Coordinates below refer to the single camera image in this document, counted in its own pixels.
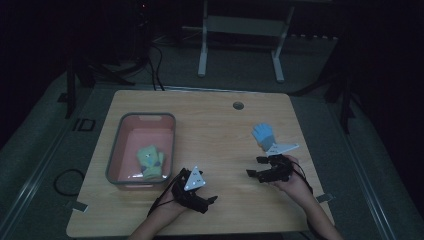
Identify person's right hand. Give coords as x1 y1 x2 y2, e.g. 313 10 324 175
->
273 154 314 202

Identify silver floor rail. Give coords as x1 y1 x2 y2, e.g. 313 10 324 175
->
0 125 73 239
328 99 398 240

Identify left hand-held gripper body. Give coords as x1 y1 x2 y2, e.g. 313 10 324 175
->
170 165 209 214

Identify black floor cables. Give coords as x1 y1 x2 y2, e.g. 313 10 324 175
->
145 42 166 92

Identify black tripod stand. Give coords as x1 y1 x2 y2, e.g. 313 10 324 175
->
58 56 135 120

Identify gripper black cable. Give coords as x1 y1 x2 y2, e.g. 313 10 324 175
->
289 159 315 195
147 172 184 217

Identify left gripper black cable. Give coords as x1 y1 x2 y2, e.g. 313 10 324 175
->
147 172 184 217

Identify pink basin with grey rim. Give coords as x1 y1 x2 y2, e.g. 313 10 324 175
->
105 112 177 192

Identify black cable loop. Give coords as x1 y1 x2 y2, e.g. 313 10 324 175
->
53 168 86 197

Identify grey tape strip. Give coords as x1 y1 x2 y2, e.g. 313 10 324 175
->
315 193 334 204
64 199 90 214

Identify white metal table frame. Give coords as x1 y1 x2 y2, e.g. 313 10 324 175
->
181 0 334 84

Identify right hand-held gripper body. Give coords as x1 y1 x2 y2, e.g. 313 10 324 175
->
261 142 300 184

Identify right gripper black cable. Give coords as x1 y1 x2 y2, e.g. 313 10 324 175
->
289 159 315 195

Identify blue knit glove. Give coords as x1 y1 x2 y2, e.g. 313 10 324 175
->
251 122 278 152

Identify person's left hand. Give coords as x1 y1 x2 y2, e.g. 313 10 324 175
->
159 190 192 218

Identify black metal stand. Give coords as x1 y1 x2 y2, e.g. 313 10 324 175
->
289 29 362 135

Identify green mitten with face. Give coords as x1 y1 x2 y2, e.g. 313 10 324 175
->
135 144 166 181

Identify grey power strip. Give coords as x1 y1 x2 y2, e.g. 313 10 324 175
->
288 32 338 42

